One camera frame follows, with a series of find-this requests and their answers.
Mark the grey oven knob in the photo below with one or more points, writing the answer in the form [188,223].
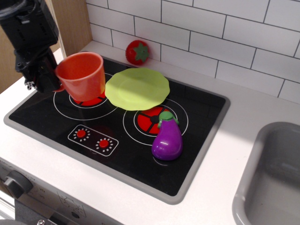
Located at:
[17,184]

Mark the red toy tomato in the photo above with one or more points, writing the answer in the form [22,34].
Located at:
[137,52]

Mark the black toy stovetop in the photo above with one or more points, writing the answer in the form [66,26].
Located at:
[118,142]

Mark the grey toy sink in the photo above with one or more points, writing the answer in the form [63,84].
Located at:
[269,189]

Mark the grey oven front panel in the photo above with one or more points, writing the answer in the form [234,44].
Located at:
[53,204]

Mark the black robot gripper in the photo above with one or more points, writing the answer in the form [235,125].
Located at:
[31,29]

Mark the orange plastic cup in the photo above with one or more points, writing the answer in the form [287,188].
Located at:
[82,75]

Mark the lime green plate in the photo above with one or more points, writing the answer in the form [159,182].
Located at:
[137,89]

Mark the purple toy eggplant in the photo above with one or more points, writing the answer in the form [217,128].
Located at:
[168,144]

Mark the wooden side panel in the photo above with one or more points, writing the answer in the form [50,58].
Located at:
[72,19]

